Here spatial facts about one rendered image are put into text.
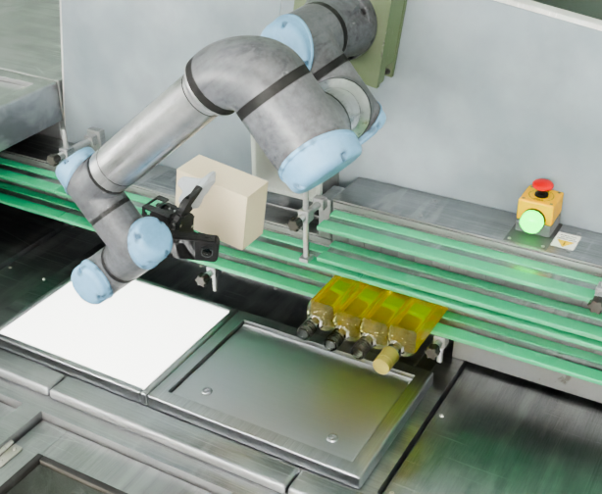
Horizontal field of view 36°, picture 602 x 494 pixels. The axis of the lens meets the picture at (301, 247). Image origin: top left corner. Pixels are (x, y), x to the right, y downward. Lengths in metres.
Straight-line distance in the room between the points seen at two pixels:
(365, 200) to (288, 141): 0.72
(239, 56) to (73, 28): 1.17
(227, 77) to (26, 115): 1.22
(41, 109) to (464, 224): 1.14
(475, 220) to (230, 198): 0.49
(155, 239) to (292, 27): 0.44
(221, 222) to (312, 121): 0.59
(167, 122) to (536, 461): 0.93
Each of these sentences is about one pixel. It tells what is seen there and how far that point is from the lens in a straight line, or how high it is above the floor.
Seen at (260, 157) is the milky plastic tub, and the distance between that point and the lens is 2.04.
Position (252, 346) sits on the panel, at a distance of 1.96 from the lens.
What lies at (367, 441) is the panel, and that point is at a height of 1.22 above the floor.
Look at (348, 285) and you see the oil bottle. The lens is 1.86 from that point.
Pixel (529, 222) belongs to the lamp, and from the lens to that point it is 1.79.
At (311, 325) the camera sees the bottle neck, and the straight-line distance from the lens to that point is 1.78.
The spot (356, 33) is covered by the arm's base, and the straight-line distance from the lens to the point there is 1.75.
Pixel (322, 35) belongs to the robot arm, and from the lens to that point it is 1.65.
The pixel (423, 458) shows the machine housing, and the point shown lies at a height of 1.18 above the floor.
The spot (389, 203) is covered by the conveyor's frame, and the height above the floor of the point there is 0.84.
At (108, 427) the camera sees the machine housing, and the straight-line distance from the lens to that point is 1.84.
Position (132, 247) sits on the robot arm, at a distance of 1.47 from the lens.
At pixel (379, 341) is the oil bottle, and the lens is 1.76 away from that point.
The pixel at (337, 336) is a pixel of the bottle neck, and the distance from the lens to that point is 1.76.
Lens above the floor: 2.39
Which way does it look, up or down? 48 degrees down
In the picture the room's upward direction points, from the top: 132 degrees counter-clockwise
